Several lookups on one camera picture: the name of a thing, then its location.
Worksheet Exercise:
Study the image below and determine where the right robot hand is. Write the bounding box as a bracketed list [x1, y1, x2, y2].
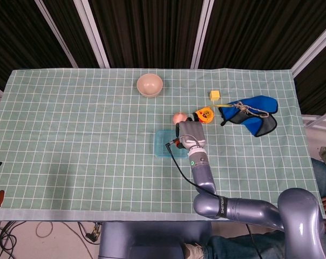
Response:
[175, 115, 207, 151]

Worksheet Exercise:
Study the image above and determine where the blue container lid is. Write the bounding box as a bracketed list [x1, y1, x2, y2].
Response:
[154, 130, 189, 159]

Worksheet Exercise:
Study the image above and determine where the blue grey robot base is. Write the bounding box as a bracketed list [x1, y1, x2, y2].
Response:
[98, 221, 214, 259]

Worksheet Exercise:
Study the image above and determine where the clear plastic container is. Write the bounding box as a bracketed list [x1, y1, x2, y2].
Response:
[153, 130, 191, 160]

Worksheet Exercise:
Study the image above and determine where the pink peach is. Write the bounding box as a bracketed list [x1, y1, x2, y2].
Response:
[173, 112, 187, 125]

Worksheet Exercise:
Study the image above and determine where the yellow tape measure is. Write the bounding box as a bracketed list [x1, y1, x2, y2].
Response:
[192, 104, 235, 124]

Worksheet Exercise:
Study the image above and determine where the beige bowl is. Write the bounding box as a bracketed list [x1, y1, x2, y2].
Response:
[137, 74, 164, 98]

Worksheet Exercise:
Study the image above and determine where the blue grey oven mitt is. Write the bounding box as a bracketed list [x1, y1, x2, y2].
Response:
[219, 95, 279, 138]

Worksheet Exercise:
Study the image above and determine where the green checked tablecloth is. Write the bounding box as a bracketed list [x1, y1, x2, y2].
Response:
[0, 67, 326, 223]

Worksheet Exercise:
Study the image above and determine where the black pleated curtain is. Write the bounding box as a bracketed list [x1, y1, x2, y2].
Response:
[0, 0, 326, 115]

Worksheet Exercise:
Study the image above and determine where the white sneaker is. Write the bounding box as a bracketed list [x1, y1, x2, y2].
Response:
[183, 242, 206, 259]

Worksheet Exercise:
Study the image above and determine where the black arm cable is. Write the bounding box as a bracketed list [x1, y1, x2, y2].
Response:
[165, 139, 263, 259]

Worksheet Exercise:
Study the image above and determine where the beige twine rope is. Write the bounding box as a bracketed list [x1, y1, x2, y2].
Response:
[233, 101, 269, 118]

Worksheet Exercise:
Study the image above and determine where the black floor cable bundle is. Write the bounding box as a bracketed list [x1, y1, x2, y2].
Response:
[0, 221, 18, 259]

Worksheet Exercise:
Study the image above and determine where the white frame post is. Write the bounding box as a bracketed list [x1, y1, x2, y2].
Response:
[73, 0, 110, 68]
[291, 20, 326, 76]
[190, 0, 215, 70]

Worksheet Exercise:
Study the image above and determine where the black yellow plug cable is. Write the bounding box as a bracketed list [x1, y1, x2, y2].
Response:
[63, 221, 102, 245]

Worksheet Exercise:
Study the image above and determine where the white frame rail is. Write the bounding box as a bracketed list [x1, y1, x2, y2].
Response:
[300, 107, 326, 129]

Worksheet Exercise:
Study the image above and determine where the thin grey frame post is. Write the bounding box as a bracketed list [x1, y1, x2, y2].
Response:
[35, 0, 79, 68]

